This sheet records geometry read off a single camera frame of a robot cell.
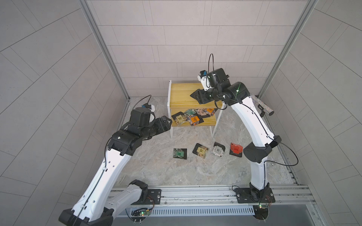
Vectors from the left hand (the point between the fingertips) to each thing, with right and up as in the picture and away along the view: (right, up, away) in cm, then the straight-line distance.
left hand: (170, 122), depth 67 cm
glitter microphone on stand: (+55, +7, +18) cm, 58 cm away
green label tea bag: (+4, -21, +19) cm, 29 cm away
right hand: (+14, +14, +5) cm, 21 cm away
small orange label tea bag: (+23, +4, +21) cm, 31 cm away
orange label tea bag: (+12, -1, +16) cm, 20 cm away
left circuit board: (-14, -43, -2) cm, 46 cm away
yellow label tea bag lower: (+3, +1, +17) cm, 18 cm away
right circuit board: (+44, -44, +1) cm, 63 cm away
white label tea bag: (+28, -19, +20) cm, 39 cm away
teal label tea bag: (+10, +4, +20) cm, 23 cm away
